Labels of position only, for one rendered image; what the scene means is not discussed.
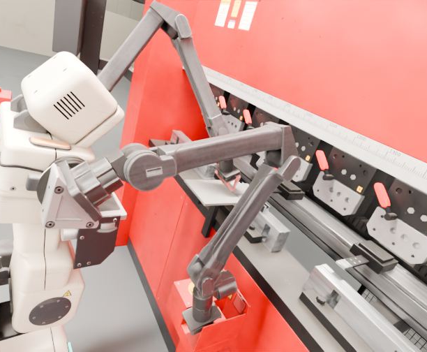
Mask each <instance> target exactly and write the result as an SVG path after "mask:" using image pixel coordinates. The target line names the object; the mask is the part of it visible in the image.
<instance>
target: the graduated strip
mask: <svg viewBox="0 0 427 352"><path fill-rule="evenodd" d="M202 67H203V70H204V73H205V74H207V75H210V76H211V77H213V78H215V79H217V80H220V81H221V82H224V83H226V84H228V85H230V86H232V87H234V88H236V89H239V90H241V91H243V92H245V93H247V94H249V95H251V96H254V97H255V98H258V99H260V100H261V101H264V102H266V103H268V104H270V105H272V106H274V107H276V108H279V109H281V110H283V111H285V112H287V113H289V114H291V115H294V116H295V117H298V118H299V119H302V120H304V121H305V122H308V123H310V124H312V125H314V126H316V127H318V128H320V129H323V130H325V131H327V132H329V133H331V134H333V135H336V136H338V137H339V138H342V139H344V140H346V141H348V142H350V143H352V144H354V145H356V146H358V147H360V148H362V149H365V150H367V151H369V152H371V153H373V154H375V155H378V156H380V157H382V158H383V159H386V160H388V161H390V162H392V163H395V164H396V165H398V166H400V167H402V168H405V169H407V170H409V171H411V172H413V173H415V174H417V175H420V176H422V177H424V178H426V179H427V163H424V162H423V161H420V160H418V159H416V158H413V157H411V156H408V155H406V154H404V153H402V152H399V151H397V150H395V149H393V148H390V147H388V146H386V145H383V144H381V143H379V142H377V141H374V140H372V139H370V138H367V137H366V136H363V135H361V134H358V133H356V132H354V131H351V130H349V129H347V128H345V127H342V126H340V125H338V124H335V123H333V122H330V121H329V120H327V119H324V118H322V117H319V116H317V115H314V114H313V113H311V112H308V111H306V110H303V109H301V108H298V107H297V106H295V105H292V104H290V103H287V102H285V101H282V100H280V99H279V98H276V97H274V96H271V95H269V94H266V93H264V92H263V91H260V90H258V89H255V88H253V87H251V86H248V85H246V84H244V83H242V82H239V81H237V80H235V79H232V78H230V77H227V76H226V75H223V74H221V73H219V72H216V71H214V70H212V69H210V68H207V67H205V66H203V65H202Z"/></svg>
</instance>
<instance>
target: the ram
mask: <svg viewBox="0 0 427 352"><path fill-rule="evenodd" d="M246 1H258V3H257V6H256V9H255V13H254V16H253V19H252V22H251V25H250V29H249V31H245V30H241V29H238V27H239V23H240V20H241V16H242V13H243V11H244V6H245V4H246ZM234 2H235V0H231V2H230V6H229V9H228V12H227V16H226V19H225V23H224V27H222V26H218V25H215V23H216V19H217V16H218V11H219V8H220V3H221V0H199V1H198V5H197V10H196V14H195V19H194V23H193V28H192V33H193V34H192V37H193V43H194V46H195V49H196V52H197V55H198V57H199V59H200V62H201V65H203V66H205V67H207V68H210V69H212V70H214V71H216V72H219V73H221V74H223V75H226V76H227V77H230V78H232V79H235V80H237V81H239V82H242V83H244V84H246V85H248V86H251V87H253V88H255V89H258V90H260V91H263V92H264V93H266V94H269V95H271V96H274V97H276V98H279V99H280V100H282V101H285V102H287V103H290V104H292V105H295V106H297V107H298V108H301V109H303V110H306V111H308V112H311V113H313V114H314V115H317V116H319V117H322V118H324V119H327V120H329V121H330V122H333V123H335V124H338V125H340V126H342V127H345V128H347V129H349V130H351V131H354V132H356V133H358V134H361V135H363V136H366V137H367V138H370V139H372V140H374V141H377V142H379V143H381V144H383V145H386V146H388V147H390V148H393V149H395V150H397V151H399V152H402V153H404V154H406V155H408V156H411V157H413V158H416V159H418V160H420V161H423V162H424V163H427V0H241V4H240V7H239V11H238V14H237V17H231V14H232V9H233V7H234ZM230 20H236V21H235V23H234V28H229V27H228V24H229V21H230ZM205 75H206V77H207V80H208V82H210V83H212V84H213V85H216V86H217V87H220V88H221V89H224V90H225V91H228V92H229V93H231V94H234V95H235V96H238V97H239V98H242V99H243V100H245V101H247V102H249V103H251V104H253V105H255V106H257V107H259V108H261V109H263V110H265V111H267V112H269V113H271V114H273V115H275V116H276V117H278V118H280V119H282V120H284V121H286V122H288V123H290V124H292V125H294V126H296V127H298V128H300V129H302V130H304V131H306V132H307V133H309V134H311V135H313V136H315V137H317V138H319V139H321V140H323V141H325V142H327V143H329V144H331V145H333V146H335V147H337V148H339V149H341V150H343V151H344V152H347V153H348V154H351V155H352V156H355V157H357V158H358V159H361V160H362V161H365V162H366V163H369V164H370V165H372V166H374V167H376V168H378V169H380V170H382V171H384V172H386V173H388V174H390V175H392V176H394V177H396V178H398V179H400V180H401V181H403V182H405V183H407V184H409V185H411V186H413V187H415V188H417V189H419V190H421V191H423V192H425V193H427V179H426V178H424V177H422V176H420V175H417V174H415V173H413V172H411V171H409V170H407V169H405V168H402V167H400V166H398V165H396V164H395V163H392V162H390V161H388V160H386V159H383V158H382V157H380V156H378V155H375V154H373V153H371V152H369V151H367V150H365V149H362V148H360V147H358V146H356V145H354V144H352V143H350V142H348V141H346V140H344V139H342V138H339V137H338V136H336V135H333V134H331V133H329V132H327V131H325V130H323V129H320V128H318V127H316V126H314V125H312V124H310V123H308V122H305V121H304V120H302V119H299V118H298V117H295V116H294V115H291V114H289V113H287V112H285V111H283V110H281V109H279V108H276V107H274V106H272V105H270V104H268V103H266V102H264V101H261V100H260V99H258V98H255V97H254V96H251V95H249V94H247V93H245V92H243V91H241V90H239V89H236V88H234V87H232V86H230V85H228V84H226V83H224V82H221V81H220V80H217V79H215V78H213V77H211V76H210V75H207V74H205Z"/></svg>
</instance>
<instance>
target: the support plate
mask: <svg viewBox="0 0 427 352"><path fill-rule="evenodd" d="M184 182H185V183H186V184H187V185H188V187H189V188H190V189H191V191H192V192H193V193H194V194H195V195H196V196H197V198H198V199H199V200H200V201H201V203H202V204H203V205H204V206H213V205H236V204H237V202H238V201H239V198H241V197H242V195H243V193H236V195H237V196H239V198H238V197H237V196H236V195H235V194H234V193H233V192H231V191H230V190H229V188H228V187H227V186H226V185H224V184H223V183H222V181H221V180H209V179H185V180H184Z"/></svg>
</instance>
